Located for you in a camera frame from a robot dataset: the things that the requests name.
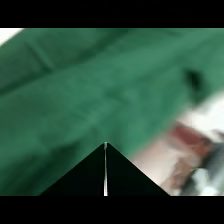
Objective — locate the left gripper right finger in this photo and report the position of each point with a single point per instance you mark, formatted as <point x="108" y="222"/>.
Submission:
<point x="128" y="176"/>

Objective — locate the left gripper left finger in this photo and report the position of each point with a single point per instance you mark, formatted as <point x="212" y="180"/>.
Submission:
<point x="85" y="176"/>

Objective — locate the green shirt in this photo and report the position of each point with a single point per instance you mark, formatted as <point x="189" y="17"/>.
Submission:
<point x="86" y="93"/>

